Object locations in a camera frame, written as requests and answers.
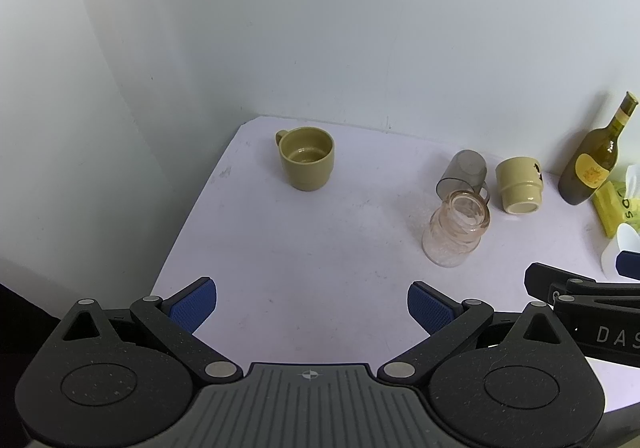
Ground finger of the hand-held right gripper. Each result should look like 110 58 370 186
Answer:
524 262 640 329
616 249 640 275

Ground pink glass cup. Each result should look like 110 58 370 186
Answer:
422 190 491 269

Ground olive green mug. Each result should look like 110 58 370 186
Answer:
274 126 335 192

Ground cream ceramic mug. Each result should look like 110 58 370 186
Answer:
495 156 546 215

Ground green wine bottle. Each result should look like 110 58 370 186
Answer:
558 91 640 206

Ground yellow-green packet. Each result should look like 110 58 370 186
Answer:
593 180 640 238

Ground white cup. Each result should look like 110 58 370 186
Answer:
599 222 640 282

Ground grey translucent plastic cup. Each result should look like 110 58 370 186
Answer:
435 149 491 204

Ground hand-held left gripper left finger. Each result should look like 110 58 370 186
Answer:
61 277 240 384

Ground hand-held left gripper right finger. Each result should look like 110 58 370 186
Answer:
377 281 577 384

